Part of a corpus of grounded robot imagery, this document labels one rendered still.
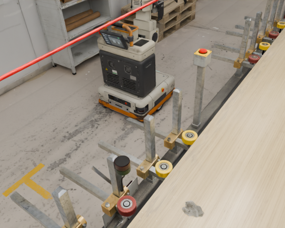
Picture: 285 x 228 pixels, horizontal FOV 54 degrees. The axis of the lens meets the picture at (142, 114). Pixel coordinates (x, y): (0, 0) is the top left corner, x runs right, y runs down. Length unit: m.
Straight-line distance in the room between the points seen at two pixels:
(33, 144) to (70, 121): 0.45
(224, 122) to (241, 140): 0.15
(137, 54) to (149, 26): 0.43
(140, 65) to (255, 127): 1.35
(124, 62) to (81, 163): 1.02
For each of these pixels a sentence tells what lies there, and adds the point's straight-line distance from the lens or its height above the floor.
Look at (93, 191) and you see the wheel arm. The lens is 1.32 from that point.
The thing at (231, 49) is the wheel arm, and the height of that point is 0.81.
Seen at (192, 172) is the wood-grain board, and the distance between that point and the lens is 1.30.
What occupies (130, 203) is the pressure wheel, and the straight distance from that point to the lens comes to 1.20.
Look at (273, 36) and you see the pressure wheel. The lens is 2.67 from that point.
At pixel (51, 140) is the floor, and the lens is 2.95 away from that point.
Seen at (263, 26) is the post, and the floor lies 0.94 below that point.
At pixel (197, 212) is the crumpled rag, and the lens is 1.17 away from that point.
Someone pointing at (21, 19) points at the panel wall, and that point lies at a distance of 3.86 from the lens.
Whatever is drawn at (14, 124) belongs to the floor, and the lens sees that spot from 3.32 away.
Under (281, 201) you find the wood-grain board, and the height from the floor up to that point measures 0.90.
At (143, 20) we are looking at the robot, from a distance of 2.87.
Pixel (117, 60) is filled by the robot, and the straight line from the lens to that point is 2.74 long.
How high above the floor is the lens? 1.90
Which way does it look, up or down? 39 degrees down
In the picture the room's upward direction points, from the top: 4 degrees counter-clockwise
